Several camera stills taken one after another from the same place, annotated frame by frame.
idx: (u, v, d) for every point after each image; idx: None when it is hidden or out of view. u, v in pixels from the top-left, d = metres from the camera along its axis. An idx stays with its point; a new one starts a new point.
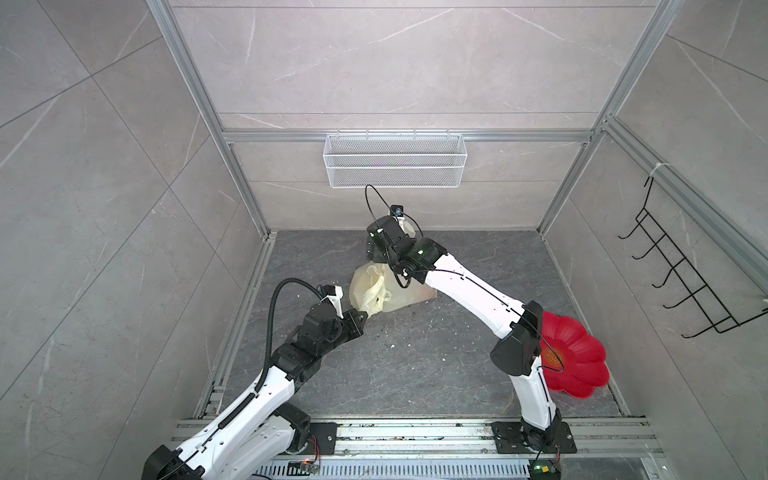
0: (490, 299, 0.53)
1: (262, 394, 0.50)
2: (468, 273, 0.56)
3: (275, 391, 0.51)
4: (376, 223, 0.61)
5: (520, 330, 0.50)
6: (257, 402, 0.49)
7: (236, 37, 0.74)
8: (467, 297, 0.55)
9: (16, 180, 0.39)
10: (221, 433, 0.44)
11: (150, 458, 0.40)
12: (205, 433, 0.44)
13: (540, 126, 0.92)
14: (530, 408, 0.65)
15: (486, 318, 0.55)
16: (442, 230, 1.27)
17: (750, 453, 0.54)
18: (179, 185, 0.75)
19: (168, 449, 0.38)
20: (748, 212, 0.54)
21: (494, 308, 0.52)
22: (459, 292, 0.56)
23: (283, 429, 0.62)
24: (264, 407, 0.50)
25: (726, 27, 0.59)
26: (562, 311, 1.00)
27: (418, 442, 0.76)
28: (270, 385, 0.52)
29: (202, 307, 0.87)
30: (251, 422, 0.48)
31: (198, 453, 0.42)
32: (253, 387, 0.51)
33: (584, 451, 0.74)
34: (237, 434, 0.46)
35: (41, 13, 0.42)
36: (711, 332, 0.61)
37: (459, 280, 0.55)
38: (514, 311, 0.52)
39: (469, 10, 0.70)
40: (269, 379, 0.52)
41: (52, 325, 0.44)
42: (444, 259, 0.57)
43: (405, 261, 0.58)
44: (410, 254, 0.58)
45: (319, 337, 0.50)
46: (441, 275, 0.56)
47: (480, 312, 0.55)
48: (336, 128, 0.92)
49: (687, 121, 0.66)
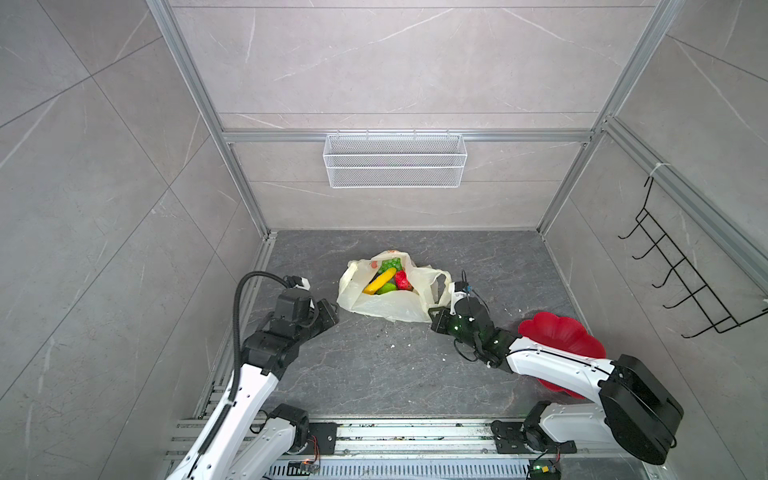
0: (573, 364, 0.51)
1: (239, 399, 0.45)
2: (542, 347, 0.57)
3: (254, 392, 0.46)
4: (467, 311, 0.65)
5: (613, 389, 0.44)
6: (236, 409, 0.44)
7: (235, 37, 0.74)
8: (551, 369, 0.54)
9: (16, 180, 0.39)
10: (207, 457, 0.40)
11: None
12: (188, 461, 0.40)
13: (540, 126, 0.92)
14: (561, 427, 0.61)
15: (580, 386, 0.50)
16: (442, 230, 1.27)
17: (750, 453, 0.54)
18: (179, 185, 0.75)
19: None
20: (748, 213, 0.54)
21: (580, 371, 0.49)
22: (540, 366, 0.56)
23: (284, 428, 0.62)
24: (247, 412, 0.45)
25: (726, 27, 0.59)
26: (561, 310, 1.00)
27: (418, 442, 0.76)
28: (246, 387, 0.46)
29: (202, 308, 0.87)
30: (239, 432, 0.44)
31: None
32: (228, 396, 0.45)
33: (584, 451, 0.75)
34: (224, 449, 0.42)
35: (41, 13, 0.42)
36: (711, 332, 0.61)
37: (536, 355, 0.56)
38: (601, 370, 0.47)
39: (468, 10, 0.70)
40: (243, 382, 0.46)
41: (52, 325, 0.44)
42: (517, 343, 0.61)
43: (489, 351, 0.64)
44: (493, 346, 0.63)
45: (293, 317, 0.54)
46: (517, 352, 0.59)
47: (572, 381, 0.51)
48: (336, 128, 0.92)
49: (688, 121, 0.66)
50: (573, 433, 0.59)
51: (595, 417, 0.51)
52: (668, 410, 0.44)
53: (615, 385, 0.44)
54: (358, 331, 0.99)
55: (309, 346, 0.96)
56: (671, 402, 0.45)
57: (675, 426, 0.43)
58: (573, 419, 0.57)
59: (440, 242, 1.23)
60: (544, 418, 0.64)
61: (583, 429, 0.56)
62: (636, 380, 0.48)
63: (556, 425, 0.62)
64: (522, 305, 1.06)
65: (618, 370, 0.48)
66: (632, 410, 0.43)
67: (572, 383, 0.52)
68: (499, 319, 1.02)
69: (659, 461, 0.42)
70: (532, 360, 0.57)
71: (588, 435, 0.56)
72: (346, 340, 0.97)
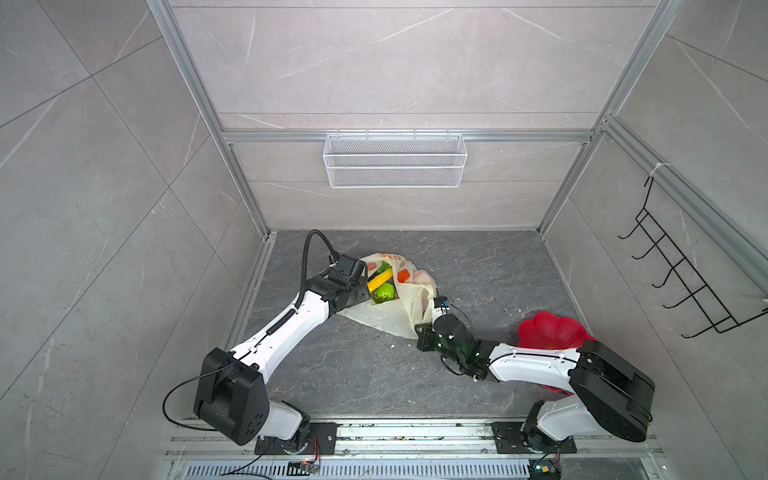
0: (545, 359, 0.53)
1: (301, 309, 0.53)
2: (517, 349, 0.59)
3: (312, 310, 0.54)
4: (444, 329, 0.67)
5: (582, 375, 0.45)
6: (297, 316, 0.52)
7: (236, 37, 0.74)
8: (527, 368, 0.56)
9: (16, 180, 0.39)
10: (270, 340, 0.47)
11: (209, 357, 0.43)
12: (255, 339, 0.47)
13: (540, 126, 0.92)
14: (556, 425, 0.62)
15: (556, 380, 0.52)
16: (442, 230, 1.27)
17: (751, 453, 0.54)
18: (179, 185, 0.75)
19: (221, 351, 0.44)
20: (748, 213, 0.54)
21: (552, 365, 0.51)
22: (518, 368, 0.58)
23: (296, 416, 0.64)
24: (303, 323, 0.52)
25: (726, 28, 0.59)
26: (561, 310, 1.00)
27: (418, 442, 0.76)
28: (308, 304, 0.54)
29: (202, 308, 0.87)
30: (292, 335, 0.50)
31: (253, 353, 0.45)
32: (293, 304, 0.54)
33: (584, 452, 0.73)
34: (283, 341, 0.48)
35: (41, 13, 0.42)
36: (711, 332, 0.61)
37: (513, 359, 0.58)
38: (570, 359, 0.49)
39: (469, 10, 0.70)
40: (306, 300, 0.55)
41: (52, 326, 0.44)
42: (497, 350, 0.63)
43: (473, 365, 0.65)
44: (475, 358, 0.65)
45: (352, 274, 0.66)
46: (496, 358, 0.61)
47: (547, 377, 0.54)
48: (336, 128, 0.92)
49: (688, 121, 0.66)
50: (567, 426, 0.59)
51: (580, 406, 0.53)
52: (639, 386, 0.46)
53: (583, 370, 0.46)
54: (358, 332, 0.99)
55: (309, 346, 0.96)
56: (641, 377, 0.47)
57: (649, 401, 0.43)
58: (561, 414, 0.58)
59: (440, 242, 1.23)
60: (538, 418, 0.65)
61: (575, 421, 0.56)
62: (603, 363, 0.51)
63: (553, 424, 0.62)
64: (522, 305, 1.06)
65: (585, 357, 0.50)
66: (603, 393, 0.44)
67: (548, 379, 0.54)
68: (498, 319, 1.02)
69: (641, 438, 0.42)
70: (509, 364, 0.59)
71: (582, 427, 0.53)
72: (346, 340, 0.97)
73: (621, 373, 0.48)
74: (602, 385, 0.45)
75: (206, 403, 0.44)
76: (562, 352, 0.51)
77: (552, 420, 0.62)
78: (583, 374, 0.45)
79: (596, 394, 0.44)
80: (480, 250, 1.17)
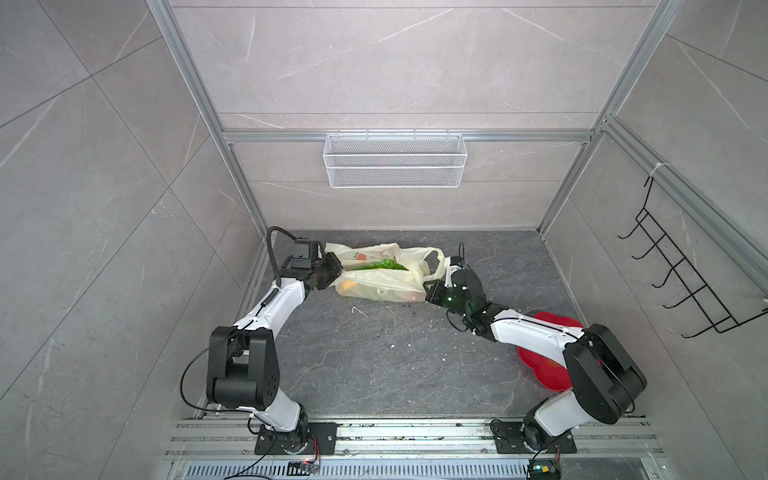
0: (547, 329, 0.54)
1: (285, 287, 0.59)
2: (524, 315, 0.61)
3: (292, 286, 0.60)
4: (461, 279, 0.69)
5: (578, 348, 0.47)
6: (282, 291, 0.58)
7: (235, 37, 0.74)
8: (529, 336, 0.57)
9: (15, 180, 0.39)
10: (266, 309, 0.52)
11: (214, 335, 0.46)
12: (252, 311, 0.52)
13: (540, 126, 0.92)
14: (551, 417, 0.62)
15: (554, 353, 0.53)
16: (442, 230, 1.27)
17: (751, 453, 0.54)
18: (179, 185, 0.75)
19: (224, 328, 0.47)
20: (748, 213, 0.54)
21: (552, 336, 0.52)
22: (520, 335, 0.59)
23: (294, 408, 0.65)
24: (288, 297, 0.58)
25: (726, 27, 0.59)
26: (562, 310, 1.00)
27: (418, 442, 0.76)
28: (288, 284, 0.60)
29: (202, 308, 0.87)
30: (283, 306, 0.56)
31: (255, 319, 0.49)
32: (275, 286, 0.59)
33: (584, 451, 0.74)
34: (277, 310, 0.53)
35: (41, 13, 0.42)
36: (711, 332, 0.61)
37: (518, 324, 0.59)
38: (571, 334, 0.50)
39: (468, 10, 0.70)
40: (286, 282, 0.60)
41: (52, 326, 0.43)
42: (505, 312, 0.64)
43: (475, 319, 0.68)
44: (480, 314, 0.67)
45: (310, 256, 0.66)
46: (501, 319, 0.63)
47: (546, 348, 0.54)
48: (336, 128, 0.92)
49: (688, 121, 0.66)
50: (562, 421, 0.60)
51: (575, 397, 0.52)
52: (630, 378, 0.47)
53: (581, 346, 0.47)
54: (358, 332, 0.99)
55: (309, 346, 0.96)
56: (635, 372, 0.47)
57: (634, 393, 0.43)
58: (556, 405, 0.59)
59: (440, 242, 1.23)
60: (537, 411, 0.66)
61: (570, 416, 0.57)
62: (604, 348, 0.51)
63: (547, 415, 0.63)
64: (522, 305, 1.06)
65: (588, 337, 0.51)
66: (591, 369, 0.46)
67: (547, 350, 0.54)
68: None
69: (610, 421, 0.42)
70: (513, 329, 0.61)
71: (573, 420, 0.57)
72: (346, 340, 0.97)
73: (617, 361, 0.49)
74: (593, 363, 0.46)
75: (220, 381, 0.46)
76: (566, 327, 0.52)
77: (547, 410, 0.63)
78: (579, 347, 0.47)
79: (584, 369, 0.46)
80: (480, 249, 1.17)
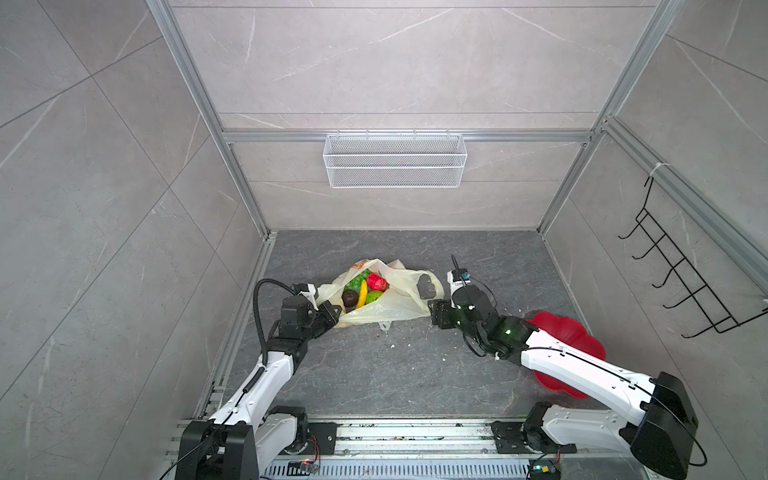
0: (608, 378, 0.46)
1: (271, 365, 0.55)
2: (566, 348, 0.51)
3: (278, 364, 0.56)
4: (467, 299, 0.59)
5: (659, 412, 0.40)
6: (268, 372, 0.53)
7: (235, 37, 0.74)
8: (575, 374, 0.49)
9: (16, 180, 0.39)
10: (248, 396, 0.48)
11: (186, 431, 0.41)
12: (233, 399, 0.47)
13: (540, 126, 0.92)
14: (566, 432, 0.61)
15: (613, 403, 0.46)
16: (442, 230, 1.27)
17: (750, 454, 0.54)
18: (179, 185, 0.75)
19: (198, 420, 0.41)
20: (748, 213, 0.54)
21: (615, 386, 0.45)
22: (563, 369, 0.51)
23: (290, 424, 0.63)
24: (274, 377, 0.54)
25: (726, 28, 0.59)
26: (562, 311, 1.00)
27: (418, 442, 0.76)
28: (274, 361, 0.56)
29: (202, 308, 0.87)
30: (268, 388, 0.52)
31: (234, 412, 0.45)
32: (261, 363, 0.55)
33: (584, 451, 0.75)
34: (261, 394, 0.49)
35: (41, 14, 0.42)
36: (711, 332, 0.61)
37: (560, 357, 0.50)
38: (642, 389, 0.43)
39: (468, 10, 0.70)
40: (273, 360, 0.56)
41: (52, 325, 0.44)
42: (534, 336, 0.54)
43: (497, 342, 0.57)
44: (500, 334, 0.57)
45: (298, 321, 0.65)
46: (536, 349, 0.53)
47: (601, 392, 0.47)
48: (336, 128, 0.92)
49: (688, 121, 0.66)
50: (579, 439, 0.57)
51: (606, 426, 0.51)
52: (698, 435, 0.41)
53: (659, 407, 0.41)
54: (358, 332, 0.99)
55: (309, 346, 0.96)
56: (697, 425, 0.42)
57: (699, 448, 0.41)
58: (578, 428, 0.57)
59: (440, 242, 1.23)
60: (546, 420, 0.64)
61: (590, 437, 0.56)
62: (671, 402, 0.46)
63: (560, 430, 0.62)
64: (522, 305, 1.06)
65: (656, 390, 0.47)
66: (676, 437, 0.41)
67: (600, 394, 0.48)
68: None
69: None
70: (553, 362, 0.51)
71: (595, 443, 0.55)
72: (346, 340, 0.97)
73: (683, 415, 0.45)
74: (676, 428, 0.41)
75: None
76: (630, 376, 0.45)
77: (564, 426, 0.60)
78: (660, 412, 0.40)
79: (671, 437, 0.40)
80: (479, 249, 1.17)
